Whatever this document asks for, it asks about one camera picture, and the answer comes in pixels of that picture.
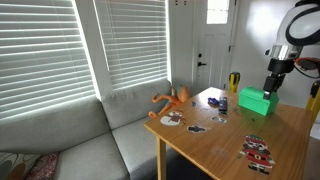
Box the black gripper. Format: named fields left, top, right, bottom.
left=262, top=58, right=296, bottom=101

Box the green plastic lunch box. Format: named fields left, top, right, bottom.
left=237, top=85, right=280, bottom=117

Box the small blue toy car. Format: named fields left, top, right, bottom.
left=207, top=97, right=220, bottom=107

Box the white entrance door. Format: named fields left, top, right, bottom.
left=192, top=0, right=240, bottom=96

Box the wooden table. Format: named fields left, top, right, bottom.
left=144, top=86, right=314, bottom=180

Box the small black figure sticker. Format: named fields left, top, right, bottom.
left=186, top=125, right=207, bottom=134

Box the orange octopus plush toy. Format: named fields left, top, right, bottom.
left=148, top=84, right=192, bottom=119

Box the snowman sticker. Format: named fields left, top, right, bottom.
left=159, top=110, right=186, bottom=127

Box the white window blind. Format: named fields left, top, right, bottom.
left=93, top=0, right=169, bottom=90
left=0, top=0, right=98, bottom=122

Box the grey fabric sofa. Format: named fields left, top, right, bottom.
left=0, top=78, right=175, bottom=180

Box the red patterned cushion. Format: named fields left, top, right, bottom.
left=25, top=152, right=60, bottom=180

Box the oval patterned cushion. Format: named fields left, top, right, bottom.
left=0, top=151, right=42, bottom=180

